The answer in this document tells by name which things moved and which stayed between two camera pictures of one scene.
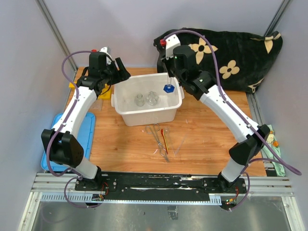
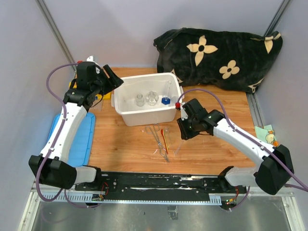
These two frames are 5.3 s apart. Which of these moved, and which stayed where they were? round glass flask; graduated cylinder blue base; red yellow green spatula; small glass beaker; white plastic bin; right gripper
Moved: graduated cylinder blue base; right gripper
Stayed: white plastic bin; small glass beaker; red yellow green spatula; round glass flask
